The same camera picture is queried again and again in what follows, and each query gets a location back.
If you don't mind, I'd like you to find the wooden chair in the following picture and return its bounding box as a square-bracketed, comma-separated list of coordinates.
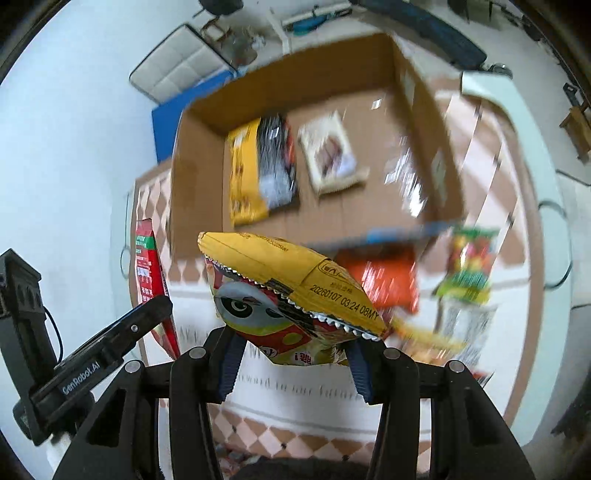
[558, 83, 591, 162]

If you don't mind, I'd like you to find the orange red snack packet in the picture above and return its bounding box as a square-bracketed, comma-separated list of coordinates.
[335, 251, 419, 315]

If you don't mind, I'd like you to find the white beige snack packet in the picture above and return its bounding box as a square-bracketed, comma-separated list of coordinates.
[298, 113, 370, 195]

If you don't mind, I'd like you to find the checkered printed tablecloth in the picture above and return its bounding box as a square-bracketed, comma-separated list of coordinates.
[134, 88, 532, 469]

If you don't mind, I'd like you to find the white cushioned chair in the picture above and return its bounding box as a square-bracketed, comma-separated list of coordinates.
[129, 23, 232, 103]

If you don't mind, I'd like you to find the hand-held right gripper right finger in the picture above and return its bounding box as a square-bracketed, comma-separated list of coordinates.
[344, 339, 536, 480]

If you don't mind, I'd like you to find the green fruit candy packet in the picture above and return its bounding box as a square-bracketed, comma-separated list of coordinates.
[434, 226, 499, 303]

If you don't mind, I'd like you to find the long black padded bench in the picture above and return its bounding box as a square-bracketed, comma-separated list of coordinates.
[351, 0, 488, 68]

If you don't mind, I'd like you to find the yellow black snack packet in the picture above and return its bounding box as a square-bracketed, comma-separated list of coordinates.
[226, 113, 301, 227]

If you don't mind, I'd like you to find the cardboard box blue green print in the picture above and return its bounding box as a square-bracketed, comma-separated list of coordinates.
[168, 32, 467, 259]

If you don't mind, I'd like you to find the black cable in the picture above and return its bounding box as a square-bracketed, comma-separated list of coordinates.
[538, 199, 574, 291]

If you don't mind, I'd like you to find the flat yellow snack packet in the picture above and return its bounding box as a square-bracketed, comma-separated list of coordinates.
[388, 316, 467, 356]

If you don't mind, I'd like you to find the yellow cartoon snack bag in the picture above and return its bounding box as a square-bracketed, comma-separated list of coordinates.
[198, 231, 389, 367]

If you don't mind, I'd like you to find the white barcode snack packet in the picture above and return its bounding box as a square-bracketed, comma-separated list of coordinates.
[438, 300, 499, 365]

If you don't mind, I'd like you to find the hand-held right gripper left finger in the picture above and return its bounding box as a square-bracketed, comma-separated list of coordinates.
[53, 325, 245, 480]

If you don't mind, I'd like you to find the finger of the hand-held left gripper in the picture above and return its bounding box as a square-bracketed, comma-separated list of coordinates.
[85, 295, 174, 358]

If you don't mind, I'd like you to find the small wooden stool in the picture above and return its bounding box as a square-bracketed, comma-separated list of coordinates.
[201, 16, 234, 47]

